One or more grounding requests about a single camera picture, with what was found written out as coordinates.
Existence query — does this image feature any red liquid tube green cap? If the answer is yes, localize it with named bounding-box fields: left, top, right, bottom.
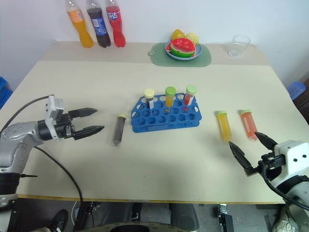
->
left=183, top=85, right=198, bottom=107
left=239, top=109, right=259, bottom=142

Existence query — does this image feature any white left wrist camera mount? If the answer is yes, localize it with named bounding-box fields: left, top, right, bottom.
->
left=43, top=94, right=66, bottom=140

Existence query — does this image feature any light blue plate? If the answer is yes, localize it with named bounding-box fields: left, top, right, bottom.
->
left=165, top=40, right=204, bottom=61

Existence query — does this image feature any blue test tube rack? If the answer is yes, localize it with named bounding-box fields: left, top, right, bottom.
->
left=131, top=94, right=203, bottom=133

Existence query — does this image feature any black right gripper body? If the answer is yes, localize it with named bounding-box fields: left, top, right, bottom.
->
left=257, top=152, right=286, bottom=181

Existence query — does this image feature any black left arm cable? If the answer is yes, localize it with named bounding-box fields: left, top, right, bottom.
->
left=0, top=95, right=84, bottom=204

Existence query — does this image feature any dark brown cabinet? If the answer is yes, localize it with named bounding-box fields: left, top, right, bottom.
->
left=293, top=76, right=309, bottom=122

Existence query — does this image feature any red soda plastic bottle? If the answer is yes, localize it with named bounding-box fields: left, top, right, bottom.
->
left=105, top=0, right=127, bottom=48

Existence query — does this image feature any dark liquid tube yellow cap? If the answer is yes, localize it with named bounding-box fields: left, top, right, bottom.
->
left=112, top=113, right=127, bottom=147
left=143, top=88, right=155, bottom=110

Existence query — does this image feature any blue plastic crate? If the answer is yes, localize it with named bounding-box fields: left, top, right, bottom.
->
left=0, top=75, right=13, bottom=110

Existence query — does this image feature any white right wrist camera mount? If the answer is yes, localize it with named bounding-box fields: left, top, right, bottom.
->
left=273, top=139, right=309, bottom=187

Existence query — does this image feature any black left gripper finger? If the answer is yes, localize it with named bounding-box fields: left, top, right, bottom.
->
left=68, top=107, right=98, bottom=119
left=72, top=125, right=105, bottom=141

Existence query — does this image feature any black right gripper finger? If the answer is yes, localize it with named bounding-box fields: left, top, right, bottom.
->
left=227, top=140, right=260, bottom=178
left=254, top=130, right=278, bottom=153

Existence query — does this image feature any dark cola plastic bottle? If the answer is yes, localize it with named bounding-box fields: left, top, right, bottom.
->
left=85, top=0, right=112, bottom=48

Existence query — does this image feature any orange soda plastic bottle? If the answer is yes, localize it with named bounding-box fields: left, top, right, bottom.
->
left=65, top=0, right=95, bottom=48

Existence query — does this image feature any black shoe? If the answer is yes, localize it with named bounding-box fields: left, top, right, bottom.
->
left=46, top=209, right=69, bottom=232

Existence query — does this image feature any green silicone mat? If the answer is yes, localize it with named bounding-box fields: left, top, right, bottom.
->
left=147, top=42, right=213, bottom=68

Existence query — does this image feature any white sneaker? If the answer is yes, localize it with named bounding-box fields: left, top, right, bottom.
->
left=271, top=204, right=298, bottom=232

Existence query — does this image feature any pale yellow toy fruit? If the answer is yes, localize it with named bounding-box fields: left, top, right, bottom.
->
left=185, top=32, right=201, bottom=46

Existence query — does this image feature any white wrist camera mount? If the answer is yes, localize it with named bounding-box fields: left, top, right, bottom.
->
left=273, top=139, right=309, bottom=187
left=43, top=94, right=66, bottom=140

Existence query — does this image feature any clear plastic cup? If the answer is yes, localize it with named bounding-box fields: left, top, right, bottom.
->
left=228, top=34, right=251, bottom=58

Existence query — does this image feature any black metal bracket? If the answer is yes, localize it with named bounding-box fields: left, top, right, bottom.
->
left=216, top=203, right=235, bottom=232

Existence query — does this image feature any dark grey rounded post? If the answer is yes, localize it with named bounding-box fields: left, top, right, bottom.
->
left=169, top=203, right=200, bottom=232

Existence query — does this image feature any toy yellow bell pepper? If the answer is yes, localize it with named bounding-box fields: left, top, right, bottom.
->
left=171, top=29, right=186, bottom=41

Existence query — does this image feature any blue plastic stool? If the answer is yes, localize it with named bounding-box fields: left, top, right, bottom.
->
left=287, top=81, right=308, bottom=101

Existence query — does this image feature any orange liquid tube green cap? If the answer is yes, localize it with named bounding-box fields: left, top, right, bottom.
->
left=165, top=86, right=177, bottom=108
left=215, top=110, right=232, bottom=143

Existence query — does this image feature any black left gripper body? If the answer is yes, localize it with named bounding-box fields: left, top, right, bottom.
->
left=54, top=111, right=75, bottom=141

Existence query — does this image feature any toy watermelon slice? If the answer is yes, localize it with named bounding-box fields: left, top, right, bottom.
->
left=169, top=38, right=197, bottom=59

